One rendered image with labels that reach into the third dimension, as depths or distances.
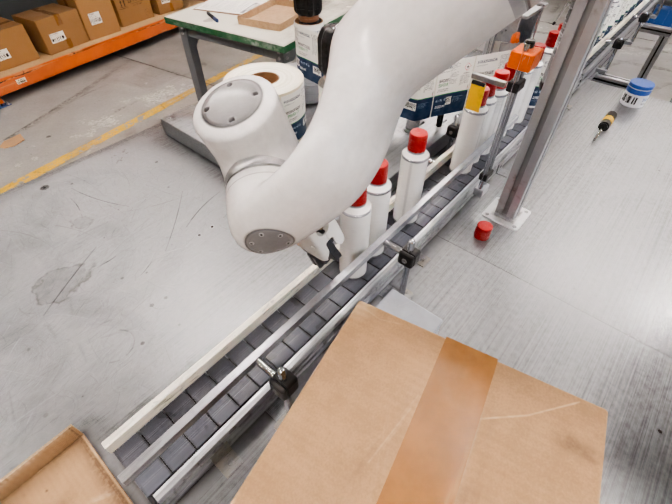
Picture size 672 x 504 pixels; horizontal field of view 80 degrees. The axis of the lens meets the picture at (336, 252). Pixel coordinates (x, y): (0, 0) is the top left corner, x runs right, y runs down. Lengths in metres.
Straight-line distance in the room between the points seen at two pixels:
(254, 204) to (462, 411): 0.25
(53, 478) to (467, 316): 0.70
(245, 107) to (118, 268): 0.62
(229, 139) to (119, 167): 0.88
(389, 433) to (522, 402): 0.12
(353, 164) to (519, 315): 0.57
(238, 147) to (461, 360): 0.28
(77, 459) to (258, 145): 0.54
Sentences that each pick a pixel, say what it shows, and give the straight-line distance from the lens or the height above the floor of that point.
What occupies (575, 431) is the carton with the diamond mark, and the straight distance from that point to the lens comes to 0.41.
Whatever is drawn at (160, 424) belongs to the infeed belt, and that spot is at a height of 0.88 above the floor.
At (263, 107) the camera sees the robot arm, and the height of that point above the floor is 1.29.
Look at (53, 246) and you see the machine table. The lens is 1.07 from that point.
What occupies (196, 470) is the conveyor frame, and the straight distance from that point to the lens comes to 0.65.
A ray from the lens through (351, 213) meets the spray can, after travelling 0.63.
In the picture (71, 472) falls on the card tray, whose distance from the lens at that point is 0.75.
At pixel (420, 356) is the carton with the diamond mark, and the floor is 1.12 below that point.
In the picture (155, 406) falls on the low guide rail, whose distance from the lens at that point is 0.64.
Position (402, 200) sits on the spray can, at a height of 0.94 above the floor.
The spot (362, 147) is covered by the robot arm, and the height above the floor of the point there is 1.28.
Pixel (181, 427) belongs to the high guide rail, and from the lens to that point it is 0.56.
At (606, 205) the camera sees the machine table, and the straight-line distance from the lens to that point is 1.17.
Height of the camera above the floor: 1.46
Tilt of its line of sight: 47 degrees down
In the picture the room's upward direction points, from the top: straight up
